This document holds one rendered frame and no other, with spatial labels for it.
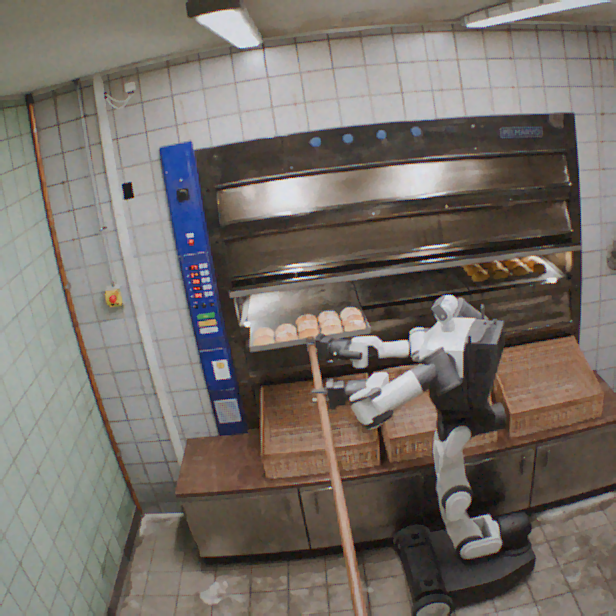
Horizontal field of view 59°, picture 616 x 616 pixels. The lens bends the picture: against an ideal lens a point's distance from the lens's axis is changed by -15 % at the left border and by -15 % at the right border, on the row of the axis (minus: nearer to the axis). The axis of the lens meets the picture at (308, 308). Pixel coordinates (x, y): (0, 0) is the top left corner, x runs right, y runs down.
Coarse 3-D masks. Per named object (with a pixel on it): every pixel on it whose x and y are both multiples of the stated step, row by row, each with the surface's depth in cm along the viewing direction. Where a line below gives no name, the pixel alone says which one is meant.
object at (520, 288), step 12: (492, 288) 314; (504, 288) 312; (516, 288) 310; (528, 288) 311; (540, 288) 311; (552, 288) 311; (408, 300) 315; (420, 300) 313; (432, 300) 311; (468, 300) 312; (372, 312) 313; (384, 312) 313; (396, 312) 313; (240, 324) 317
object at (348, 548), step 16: (320, 384) 243; (320, 400) 231; (320, 416) 222; (336, 464) 193; (336, 480) 184; (336, 496) 177; (352, 544) 156; (352, 560) 149; (352, 576) 143; (352, 592) 138
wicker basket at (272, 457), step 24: (288, 384) 322; (312, 384) 322; (264, 408) 317; (288, 408) 324; (312, 408) 323; (336, 408) 323; (264, 432) 303; (288, 432) 325; (312, 432) 323; (336, 432) 320; (360, 432) 316; (264, 456) 284; (288, 456) 284; (312, 456) 284; (336, 456) 284; (360, 456) 285
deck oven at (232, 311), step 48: (576, 144) 282; (528, 192) 291; (576, 192) 292; (528, 240) 301; (576, 240) 302; (576, 288) 312; (240, 336) 315; (528, 336) 321; (576, 336) 322; (240, 384) 325
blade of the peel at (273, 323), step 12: (312, 312) 318; (336, 312) 313; (252, 324) 314; (264, 324) 312; (276, 324) 310; (252, 336) 301; (276, 336) 297; (336, 336) 286; (348, 336) 286; (252, 348) 285; (264, 348) 285
